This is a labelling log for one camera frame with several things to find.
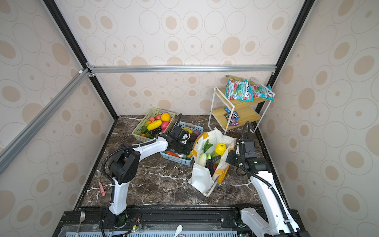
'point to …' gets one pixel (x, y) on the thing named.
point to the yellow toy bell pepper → (220, 148)
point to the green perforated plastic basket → (151, 113)
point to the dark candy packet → (233, 121)
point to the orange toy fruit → (165, 117)
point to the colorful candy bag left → (237, 90)
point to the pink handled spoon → (97, 174)
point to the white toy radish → (202, 157)
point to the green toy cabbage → (214, 154)
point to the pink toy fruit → (164, 125)
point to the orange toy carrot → (170, 152)
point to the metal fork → (82, 218)
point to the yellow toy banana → (154, 125)
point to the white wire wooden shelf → (246, 110)
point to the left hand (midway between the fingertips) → (195, 149)
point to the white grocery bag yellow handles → (199, 179)
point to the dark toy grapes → (154, 132)
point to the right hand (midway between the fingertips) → (230, 156)
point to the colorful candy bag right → (262, 92)
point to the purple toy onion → (193, 136)
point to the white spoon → (178, 229)
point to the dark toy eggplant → (209, 164)
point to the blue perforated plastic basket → (180, 160)
